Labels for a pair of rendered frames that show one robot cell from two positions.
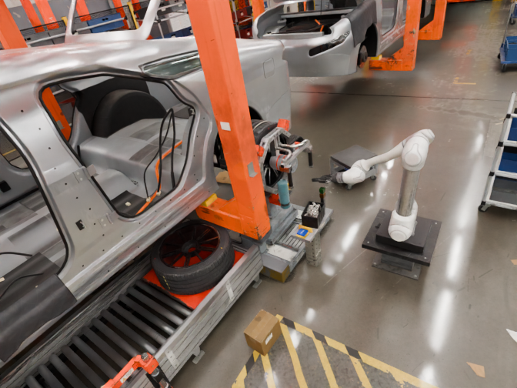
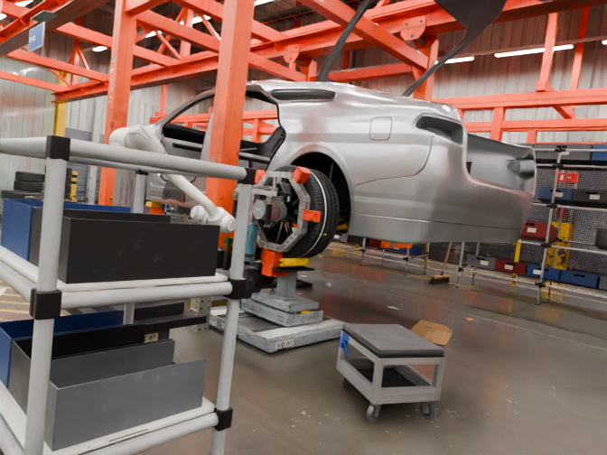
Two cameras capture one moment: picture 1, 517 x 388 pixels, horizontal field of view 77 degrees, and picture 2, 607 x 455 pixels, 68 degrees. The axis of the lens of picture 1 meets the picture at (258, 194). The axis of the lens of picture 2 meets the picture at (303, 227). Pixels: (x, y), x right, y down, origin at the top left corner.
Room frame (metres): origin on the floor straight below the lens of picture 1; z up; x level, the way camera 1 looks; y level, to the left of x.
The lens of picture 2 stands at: (2.74, -3.31, 0.95)
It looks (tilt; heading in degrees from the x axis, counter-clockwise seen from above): 3 degrees down; 92
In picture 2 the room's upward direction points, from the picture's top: 7 degrees clockwise
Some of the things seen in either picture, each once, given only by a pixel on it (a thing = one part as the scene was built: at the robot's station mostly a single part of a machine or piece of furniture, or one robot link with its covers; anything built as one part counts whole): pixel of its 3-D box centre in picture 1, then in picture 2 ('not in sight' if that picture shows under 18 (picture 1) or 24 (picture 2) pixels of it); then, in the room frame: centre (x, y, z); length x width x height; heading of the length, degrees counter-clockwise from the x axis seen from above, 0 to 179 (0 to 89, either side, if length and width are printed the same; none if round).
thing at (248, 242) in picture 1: (250, 231); (256, 283); (2.33, 0.14, 0.26); 0.42 x 0.18 x 0.35; 48
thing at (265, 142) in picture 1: (276, 161); (277, 210); (2.47, -0.21, 0.85); 0.54 x 0.07 x 0.54; 138
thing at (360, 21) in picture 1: (359, 21); not in sight; (5.02, -1.88, 1.36); 0.71 x 0.30 x 0.51; 138
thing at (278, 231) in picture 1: (270, 221); (281, 309); (2.56, -0.06, 0.13); 0.50 x 0.36 x 0.10; 138
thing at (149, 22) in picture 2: not in sight; (231, 62); (1.46, 2.37, 2.55); 2.58 x 0.12 x 0.40; 48
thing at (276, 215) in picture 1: (268, 205); (286, 284); (2.58, -0.08, 0.32); 0.40 x 0.30 x 0.28; 138
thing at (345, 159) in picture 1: (353, 168); (385, 368); (3.16, -1.14, 0.17); 0.43 x 0.36 x 0.34; 112
